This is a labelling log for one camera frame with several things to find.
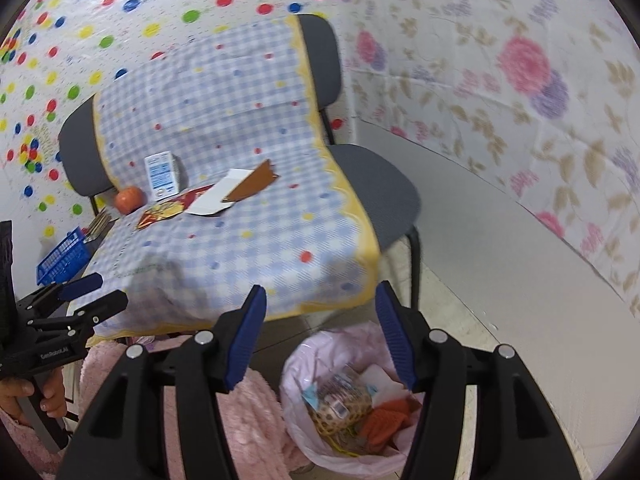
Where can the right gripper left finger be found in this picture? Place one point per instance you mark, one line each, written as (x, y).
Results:
(122, 434)

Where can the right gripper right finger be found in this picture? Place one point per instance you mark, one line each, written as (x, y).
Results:
(517, 435)

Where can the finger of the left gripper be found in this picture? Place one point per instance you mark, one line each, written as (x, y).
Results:
(88, 316)
(70, 287)

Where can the orange knit glove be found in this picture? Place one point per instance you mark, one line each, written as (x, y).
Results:
(383, 422)

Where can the white foam sponge block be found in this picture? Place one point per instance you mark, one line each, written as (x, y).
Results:
(377, 381)

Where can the white paper sheet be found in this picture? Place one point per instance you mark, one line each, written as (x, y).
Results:
(211, 202)

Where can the yellow mesh net bag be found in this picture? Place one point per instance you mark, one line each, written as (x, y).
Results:
(347, 442)

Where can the woven bamboo ball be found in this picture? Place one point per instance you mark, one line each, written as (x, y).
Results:
(337, 401)

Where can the brown cardboard piece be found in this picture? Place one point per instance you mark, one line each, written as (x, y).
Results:
(259, 179)

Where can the pink lined trash bin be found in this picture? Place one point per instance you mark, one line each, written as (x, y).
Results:
(325, 353)

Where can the left hand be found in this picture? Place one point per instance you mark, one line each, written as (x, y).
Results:
(53, 390)

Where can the blue plastic basket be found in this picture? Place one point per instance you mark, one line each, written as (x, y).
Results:
(64, 261)

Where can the striped snack packet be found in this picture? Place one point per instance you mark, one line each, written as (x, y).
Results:
(98, 226)

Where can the red apple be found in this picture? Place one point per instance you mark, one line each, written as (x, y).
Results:
(129, 200)

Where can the red yellow snack wrapper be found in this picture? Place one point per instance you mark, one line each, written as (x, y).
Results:
(170, 208)

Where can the pink fluffy rug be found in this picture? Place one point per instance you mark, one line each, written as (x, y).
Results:
(259, 443)

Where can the white blue milk carton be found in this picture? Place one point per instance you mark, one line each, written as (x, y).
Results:
(162, 175)

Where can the checkered blue seat cloth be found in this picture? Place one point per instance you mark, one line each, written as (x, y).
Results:
(260, 200)

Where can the grey chair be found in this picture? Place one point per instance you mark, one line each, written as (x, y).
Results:
(389, 198)

